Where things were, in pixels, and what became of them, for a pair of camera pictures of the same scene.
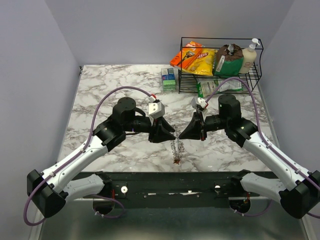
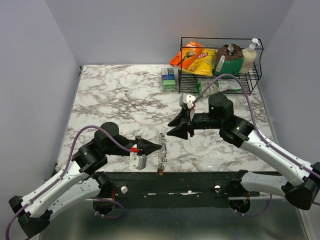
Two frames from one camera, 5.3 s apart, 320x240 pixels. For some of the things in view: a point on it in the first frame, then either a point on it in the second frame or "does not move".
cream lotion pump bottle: (249, 55) does not move
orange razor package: (187, 54) does not move
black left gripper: (162, 128) -> (146, 147)
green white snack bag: (205, 86) does not move
